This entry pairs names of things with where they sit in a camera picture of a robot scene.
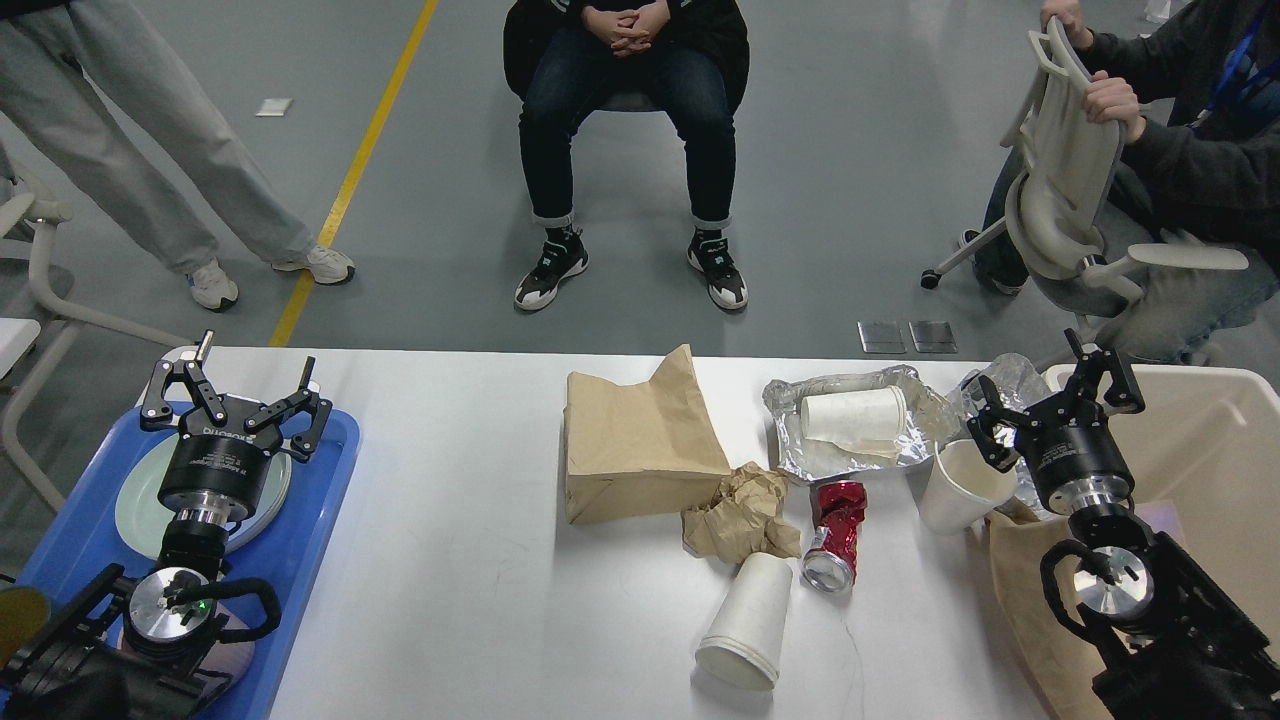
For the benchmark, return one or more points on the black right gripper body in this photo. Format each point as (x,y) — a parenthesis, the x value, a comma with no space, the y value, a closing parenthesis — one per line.
(1072,457)

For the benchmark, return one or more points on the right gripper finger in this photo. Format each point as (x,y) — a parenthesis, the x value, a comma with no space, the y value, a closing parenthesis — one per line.
(1123,396)
(990,416)

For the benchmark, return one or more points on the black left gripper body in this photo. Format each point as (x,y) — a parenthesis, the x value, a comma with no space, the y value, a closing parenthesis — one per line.
(216,475)

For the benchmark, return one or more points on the green plate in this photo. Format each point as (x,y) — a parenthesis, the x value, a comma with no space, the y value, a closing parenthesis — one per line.
(141,520)

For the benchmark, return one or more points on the pink mug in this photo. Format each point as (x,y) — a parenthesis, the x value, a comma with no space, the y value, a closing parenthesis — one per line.
(224,662)

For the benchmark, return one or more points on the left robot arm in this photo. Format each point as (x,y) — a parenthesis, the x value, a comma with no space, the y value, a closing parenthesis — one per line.
(166,644)

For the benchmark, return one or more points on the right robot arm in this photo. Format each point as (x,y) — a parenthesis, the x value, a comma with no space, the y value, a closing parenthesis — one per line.
(1146,585)

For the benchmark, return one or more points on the pink plate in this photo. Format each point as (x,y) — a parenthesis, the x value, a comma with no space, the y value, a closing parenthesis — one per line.
(250,528)

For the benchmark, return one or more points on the upright white paper cup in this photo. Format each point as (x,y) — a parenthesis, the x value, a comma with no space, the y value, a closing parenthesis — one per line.
(962,488)

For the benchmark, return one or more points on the crumpled aluminium foil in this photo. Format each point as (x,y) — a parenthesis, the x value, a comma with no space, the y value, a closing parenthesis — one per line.
(1019,385)

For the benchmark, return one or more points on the aluminium foil tray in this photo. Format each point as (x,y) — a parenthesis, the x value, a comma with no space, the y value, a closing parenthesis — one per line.
(931,420)

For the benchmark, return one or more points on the beige plastic bin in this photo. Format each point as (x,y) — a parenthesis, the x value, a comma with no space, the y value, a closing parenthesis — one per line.
(1204,458)

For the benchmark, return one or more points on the paper cup in foil tray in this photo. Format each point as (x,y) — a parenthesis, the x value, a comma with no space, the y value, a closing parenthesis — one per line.
(855,418)

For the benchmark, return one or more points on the floor socket plate right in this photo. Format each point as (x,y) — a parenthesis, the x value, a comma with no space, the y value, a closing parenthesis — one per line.
(932,337)

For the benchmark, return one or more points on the floor socket plate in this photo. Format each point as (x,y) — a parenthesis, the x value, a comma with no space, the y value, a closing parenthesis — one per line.
(882,338)
(932,337)

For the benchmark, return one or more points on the blue plastic tray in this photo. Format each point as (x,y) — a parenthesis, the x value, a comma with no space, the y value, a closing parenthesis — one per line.
(83,539)

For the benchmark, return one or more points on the crushed red can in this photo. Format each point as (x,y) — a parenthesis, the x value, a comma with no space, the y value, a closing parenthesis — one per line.
(838,509)

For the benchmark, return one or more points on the floor socket plate left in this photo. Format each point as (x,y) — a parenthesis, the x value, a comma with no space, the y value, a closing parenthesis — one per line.
(882,338)

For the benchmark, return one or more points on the flat brown paper bag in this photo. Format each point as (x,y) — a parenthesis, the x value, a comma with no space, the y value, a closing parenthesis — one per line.
(1060,665)

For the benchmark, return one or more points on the white office chair right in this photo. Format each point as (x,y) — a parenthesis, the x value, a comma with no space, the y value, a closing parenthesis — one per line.
(1053,208)

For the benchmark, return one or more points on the dark teal cup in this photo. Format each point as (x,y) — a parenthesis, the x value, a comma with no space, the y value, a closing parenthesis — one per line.
(24,613)

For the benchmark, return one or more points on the seated person on right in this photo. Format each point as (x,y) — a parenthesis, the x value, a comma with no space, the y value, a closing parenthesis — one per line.
(1199,102)

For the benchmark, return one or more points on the crumpled brown paper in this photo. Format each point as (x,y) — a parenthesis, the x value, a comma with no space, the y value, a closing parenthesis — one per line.
(744,517)

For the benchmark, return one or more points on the lying white paper cup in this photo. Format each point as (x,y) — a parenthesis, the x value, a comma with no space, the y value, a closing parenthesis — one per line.
(743,644)

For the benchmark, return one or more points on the large brown paper bag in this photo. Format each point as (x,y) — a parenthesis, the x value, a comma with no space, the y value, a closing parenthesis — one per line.
(640,450)

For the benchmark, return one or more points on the chair under middle person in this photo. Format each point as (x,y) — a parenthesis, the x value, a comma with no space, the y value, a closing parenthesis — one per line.
(623,100)

